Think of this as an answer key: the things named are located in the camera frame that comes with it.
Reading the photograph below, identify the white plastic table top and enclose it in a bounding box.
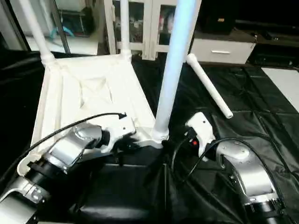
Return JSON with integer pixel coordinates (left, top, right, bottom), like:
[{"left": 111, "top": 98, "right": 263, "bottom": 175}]
[{"left": 17, "top": 51, "right": 171, "bottom": 177}]

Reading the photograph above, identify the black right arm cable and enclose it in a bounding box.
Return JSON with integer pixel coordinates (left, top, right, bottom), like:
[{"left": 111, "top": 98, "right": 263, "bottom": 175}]
[{"left": 170, "top": 137, "right": 281, "bottom": 196}]

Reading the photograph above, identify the black work mat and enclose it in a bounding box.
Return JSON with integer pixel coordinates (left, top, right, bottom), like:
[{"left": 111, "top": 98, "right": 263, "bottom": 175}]
[{"left": 0, "top": 47, "right": 299, "bottom": 224}]

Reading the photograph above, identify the white plastic table leg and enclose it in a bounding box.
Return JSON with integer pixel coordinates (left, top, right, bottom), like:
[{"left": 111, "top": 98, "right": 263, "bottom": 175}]
[
  {"left": 18, "top": 0, "right": 56, "bottom": 64},
  {"left": 152, "top": 0, "right": 202, "bottom": 142},
  {"left": 186, "top": 53, "right": 234, "bottom": 119},
  {"left": 119, "top": 0, "right": 132, "bottom": 58}
]

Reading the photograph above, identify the white drawer unit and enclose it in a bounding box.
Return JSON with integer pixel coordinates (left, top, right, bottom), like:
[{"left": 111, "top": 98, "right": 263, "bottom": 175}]
[{"left": 190, "top": 38, "right": 257, "bottom": 65}]

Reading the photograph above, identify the black low shelf unit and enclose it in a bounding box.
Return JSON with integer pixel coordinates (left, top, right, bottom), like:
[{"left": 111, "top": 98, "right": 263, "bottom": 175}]
[{"left": 199, "top": 0, "right": 299, "bottom": 67}]

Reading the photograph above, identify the white glass door cabinet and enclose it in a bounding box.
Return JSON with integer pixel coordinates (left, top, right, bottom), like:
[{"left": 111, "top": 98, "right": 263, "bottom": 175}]
[{"left": 103, "top": 0, "right": 202, "bottom": 61}]

